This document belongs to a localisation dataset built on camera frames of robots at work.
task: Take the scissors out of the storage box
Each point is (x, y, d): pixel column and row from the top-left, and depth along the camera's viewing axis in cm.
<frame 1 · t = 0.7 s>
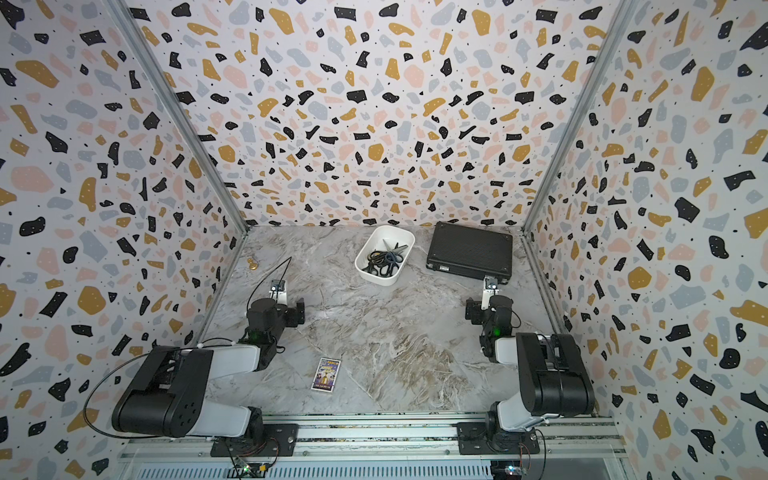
left hand: (289, 298, 92), fingers open
right hand: (486, 297, 95), fingers open
black hard case: (471, 251, 109), point 7 cm above the table
colourful card pack: (326, 375, 85), point 2 cm above the table
blue handled scissors: (393, 253, 112), point 4 cm above the table
black handled large scissors: (377, 259, 112), point 3 cm above the table
small brass object: (252, 265, 111), on the table

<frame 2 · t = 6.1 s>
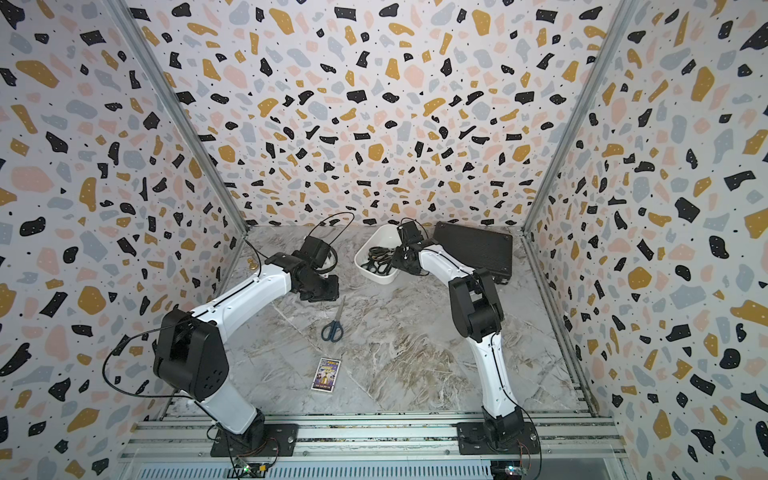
left hand: (337, 293, 88), fingers open
right hand: (397, 261, 105), fingers open
blue handled scissors: (333, 330, 96), on the table
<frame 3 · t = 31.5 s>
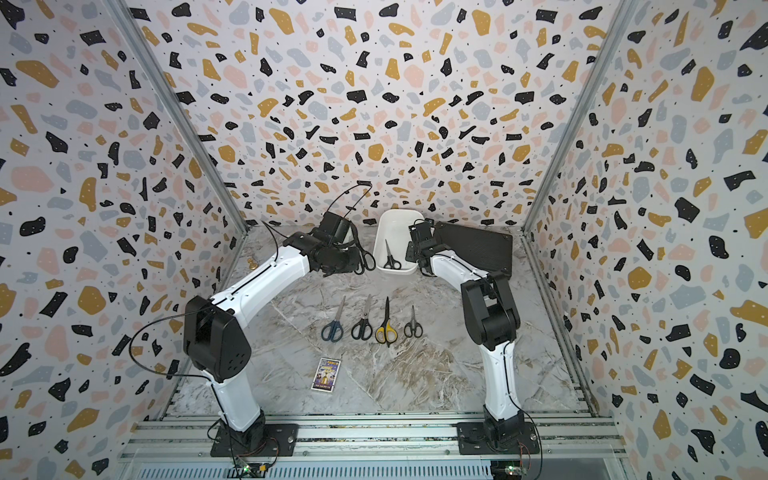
left hand: (359, 261, 88), fingers closed
right hand: (415, 249, 103), fingers closed
black handled large scissors: (363, 329, 96), on the table
yellow black handled scissors: (386, 334, 94), on the table
small black scissors: (413, 327, 97), on the table
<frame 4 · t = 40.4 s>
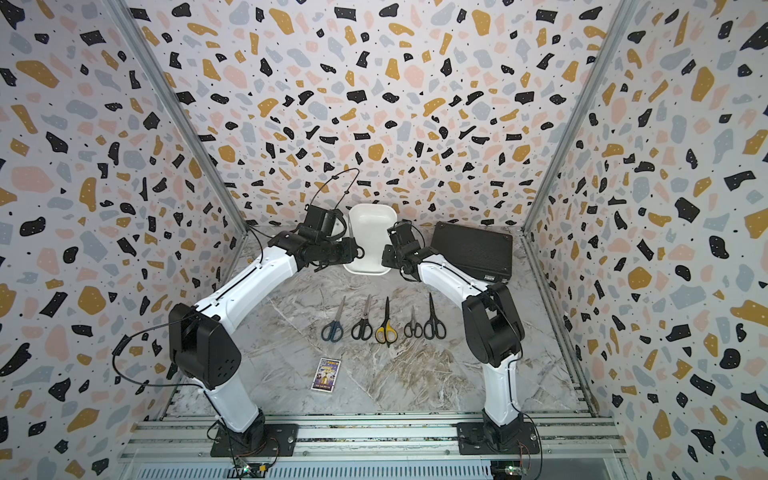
left hand: (359, 250, 85), fingers closed
right hand: (388, 253, 95), fingers closed
white plastic storage box: (369, 225, 104), point 16 cm above the table
all black scissors: (435, 327, 96), on the table
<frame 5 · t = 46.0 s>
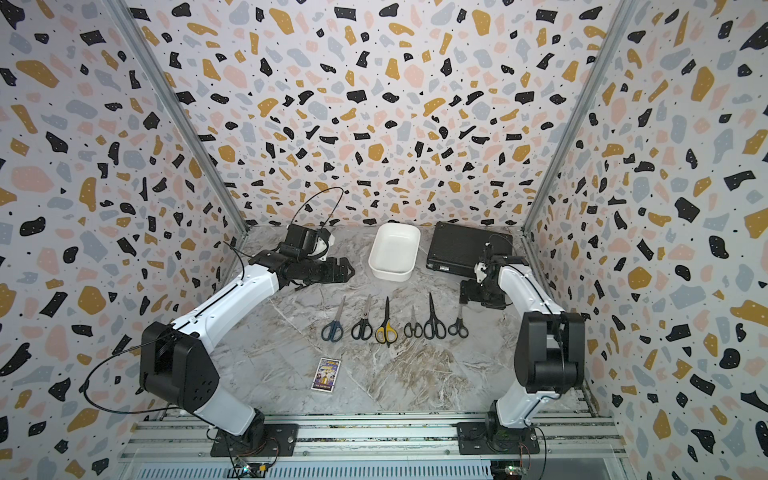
left hand: (343, 270, 85), fingers open
right hand: (474, 299, 91), fingers open
white plastic storage box: (394, 251, 116), on the table
